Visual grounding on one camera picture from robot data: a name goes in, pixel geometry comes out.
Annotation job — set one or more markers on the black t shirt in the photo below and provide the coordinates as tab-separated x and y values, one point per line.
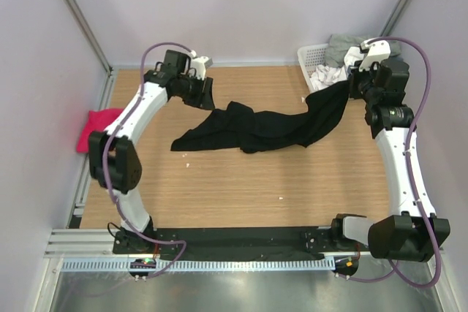
239	126

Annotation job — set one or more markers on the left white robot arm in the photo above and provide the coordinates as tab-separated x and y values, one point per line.
112	155

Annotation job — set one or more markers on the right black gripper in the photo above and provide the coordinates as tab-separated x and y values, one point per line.
354	93

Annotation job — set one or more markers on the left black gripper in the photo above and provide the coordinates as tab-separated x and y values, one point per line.
204	99

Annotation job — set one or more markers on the white t shirt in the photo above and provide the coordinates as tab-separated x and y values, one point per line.
324	76

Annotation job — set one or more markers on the white laundry basket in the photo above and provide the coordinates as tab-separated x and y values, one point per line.
309	57

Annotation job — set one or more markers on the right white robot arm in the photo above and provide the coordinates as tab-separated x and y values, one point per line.
398	166

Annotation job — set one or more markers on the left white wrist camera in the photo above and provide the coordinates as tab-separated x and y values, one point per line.
199	65

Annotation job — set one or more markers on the slotted cable duct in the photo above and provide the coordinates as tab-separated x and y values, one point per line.
140	265

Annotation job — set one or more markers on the folded pink t shirt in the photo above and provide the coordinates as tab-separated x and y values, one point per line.
96	121

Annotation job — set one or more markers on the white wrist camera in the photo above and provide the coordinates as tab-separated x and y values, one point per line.
375	51
199	65

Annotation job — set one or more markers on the aluminium frame rail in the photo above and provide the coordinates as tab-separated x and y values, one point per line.
94	241

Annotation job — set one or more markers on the grey t shirt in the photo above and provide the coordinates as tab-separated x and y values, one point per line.
340	44

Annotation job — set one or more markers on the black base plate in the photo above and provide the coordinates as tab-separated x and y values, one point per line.
255	244

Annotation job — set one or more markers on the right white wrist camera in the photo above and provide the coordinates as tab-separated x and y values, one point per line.
375	51

